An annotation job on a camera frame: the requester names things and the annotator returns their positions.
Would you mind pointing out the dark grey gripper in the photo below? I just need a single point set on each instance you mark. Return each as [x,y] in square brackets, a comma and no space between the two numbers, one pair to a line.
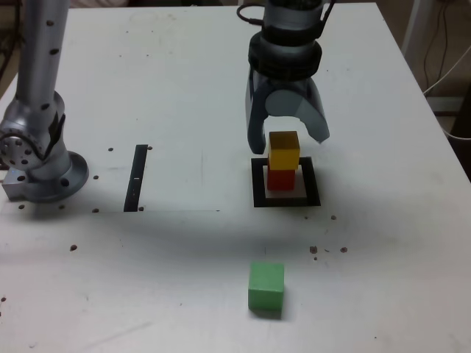
[283,84]

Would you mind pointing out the yellow cube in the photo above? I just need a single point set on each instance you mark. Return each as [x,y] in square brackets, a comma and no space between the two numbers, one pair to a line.
[283,154]

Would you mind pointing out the red cube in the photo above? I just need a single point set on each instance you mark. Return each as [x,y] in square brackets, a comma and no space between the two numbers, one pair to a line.
[281,180]

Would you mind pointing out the green cube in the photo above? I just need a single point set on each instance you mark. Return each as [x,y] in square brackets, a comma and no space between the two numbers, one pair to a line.
[265,288]

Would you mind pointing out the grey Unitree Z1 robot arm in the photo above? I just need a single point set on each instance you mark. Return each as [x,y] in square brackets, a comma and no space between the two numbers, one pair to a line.
[37,73]

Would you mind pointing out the black tape square outline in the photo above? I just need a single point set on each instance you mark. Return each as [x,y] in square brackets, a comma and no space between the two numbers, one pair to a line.
[257,184]

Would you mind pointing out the black tape strip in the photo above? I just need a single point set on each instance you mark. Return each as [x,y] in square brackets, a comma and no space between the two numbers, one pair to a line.
[135,176]

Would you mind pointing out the person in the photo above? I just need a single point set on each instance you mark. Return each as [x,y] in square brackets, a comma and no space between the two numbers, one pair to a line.
[99,3]

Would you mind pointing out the white metal post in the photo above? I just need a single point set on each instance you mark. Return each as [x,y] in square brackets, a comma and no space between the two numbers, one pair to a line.
[414,25]

